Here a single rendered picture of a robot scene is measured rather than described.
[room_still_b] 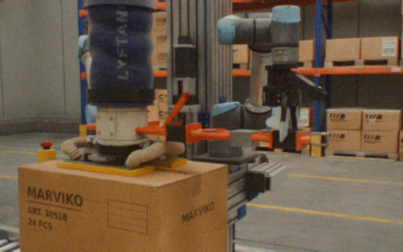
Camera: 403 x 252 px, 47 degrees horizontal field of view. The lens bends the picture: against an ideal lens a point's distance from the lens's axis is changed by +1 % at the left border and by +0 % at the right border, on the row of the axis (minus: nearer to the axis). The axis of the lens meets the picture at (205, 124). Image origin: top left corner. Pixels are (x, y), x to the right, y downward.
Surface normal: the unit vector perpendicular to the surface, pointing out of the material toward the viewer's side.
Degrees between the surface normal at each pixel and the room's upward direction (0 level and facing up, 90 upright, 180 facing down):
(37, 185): 90
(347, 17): 90
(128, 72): 79
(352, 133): 88
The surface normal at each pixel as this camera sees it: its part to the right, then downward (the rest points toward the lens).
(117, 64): 0.11, -0.20
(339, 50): -0.48, 0.07
